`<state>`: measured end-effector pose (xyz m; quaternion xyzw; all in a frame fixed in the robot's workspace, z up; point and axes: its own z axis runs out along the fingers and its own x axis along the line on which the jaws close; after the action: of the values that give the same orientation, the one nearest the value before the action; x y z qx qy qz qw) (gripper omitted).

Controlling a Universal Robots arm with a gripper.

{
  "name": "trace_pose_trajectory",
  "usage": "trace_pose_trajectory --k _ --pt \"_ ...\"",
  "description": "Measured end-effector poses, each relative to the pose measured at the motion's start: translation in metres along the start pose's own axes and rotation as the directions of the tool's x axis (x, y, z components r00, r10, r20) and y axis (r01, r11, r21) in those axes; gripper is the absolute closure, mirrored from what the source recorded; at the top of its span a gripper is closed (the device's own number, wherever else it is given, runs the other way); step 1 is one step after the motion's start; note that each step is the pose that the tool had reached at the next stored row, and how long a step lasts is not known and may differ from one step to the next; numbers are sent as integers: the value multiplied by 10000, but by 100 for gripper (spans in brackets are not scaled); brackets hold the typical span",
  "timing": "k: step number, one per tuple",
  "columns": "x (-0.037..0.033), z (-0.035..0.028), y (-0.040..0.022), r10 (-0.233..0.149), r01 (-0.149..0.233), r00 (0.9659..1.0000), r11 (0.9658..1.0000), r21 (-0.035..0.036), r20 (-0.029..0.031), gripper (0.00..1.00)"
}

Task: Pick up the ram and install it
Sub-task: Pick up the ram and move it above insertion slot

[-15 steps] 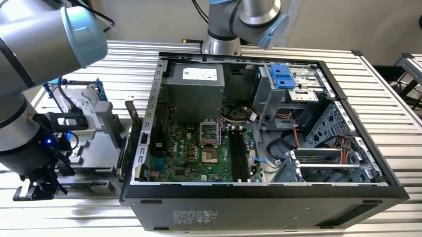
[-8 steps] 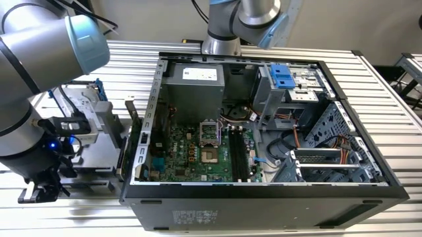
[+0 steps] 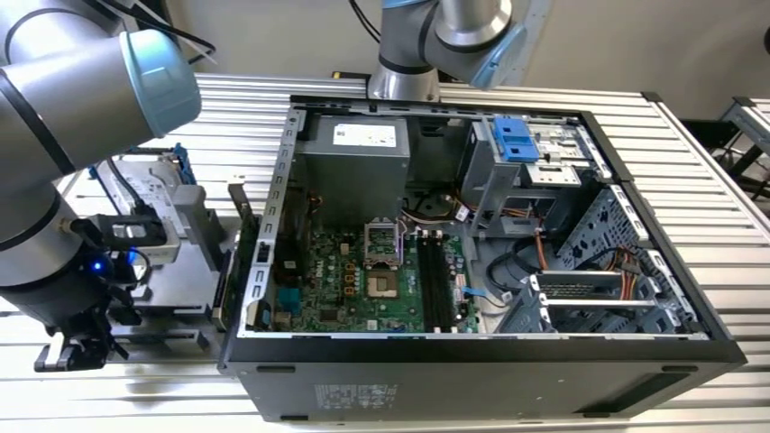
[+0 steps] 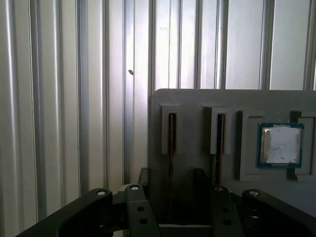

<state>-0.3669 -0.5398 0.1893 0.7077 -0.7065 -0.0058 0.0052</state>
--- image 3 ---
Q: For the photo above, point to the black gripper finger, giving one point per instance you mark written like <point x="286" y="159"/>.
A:
<point x="55" y="356"/>
<point x="97" y="352"/>

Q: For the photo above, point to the grey power supply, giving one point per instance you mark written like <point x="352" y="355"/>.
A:
<point x="356" y="180"/>

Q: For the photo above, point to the green motherboard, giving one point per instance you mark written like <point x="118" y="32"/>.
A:
<point x="337" y="315"/>

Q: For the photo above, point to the black PC case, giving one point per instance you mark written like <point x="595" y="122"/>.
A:
<point x="421" y="388"/>

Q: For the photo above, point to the grey parts rack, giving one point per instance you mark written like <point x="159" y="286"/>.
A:
<point x="193" y="270"/>

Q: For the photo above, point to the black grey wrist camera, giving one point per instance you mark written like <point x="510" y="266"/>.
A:
<point x="159" y="252"/>

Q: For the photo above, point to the grey disk bay cage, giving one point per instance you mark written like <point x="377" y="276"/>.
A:
<point x="578" y="282"/>

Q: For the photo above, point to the yellow black plug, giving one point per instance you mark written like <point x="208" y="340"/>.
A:
<point x="337" y="74"/>

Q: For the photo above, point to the CPU socket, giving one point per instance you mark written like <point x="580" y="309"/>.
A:
<point x="385" y="284"/>

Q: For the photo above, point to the green graphics card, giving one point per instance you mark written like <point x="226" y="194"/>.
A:
<point x="250" y="234"/>

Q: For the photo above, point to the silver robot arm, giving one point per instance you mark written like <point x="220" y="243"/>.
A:
<point x="73" y="90"/>

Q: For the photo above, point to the aluminium side table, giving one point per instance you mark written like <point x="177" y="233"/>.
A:
<point x="749" y="113"/>

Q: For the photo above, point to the blue plastic drive latch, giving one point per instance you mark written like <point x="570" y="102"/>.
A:
<point x="514" y="140"/>

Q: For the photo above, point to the hard disk in blue carrier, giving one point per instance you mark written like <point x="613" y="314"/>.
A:
<point x="154" y="185"/>

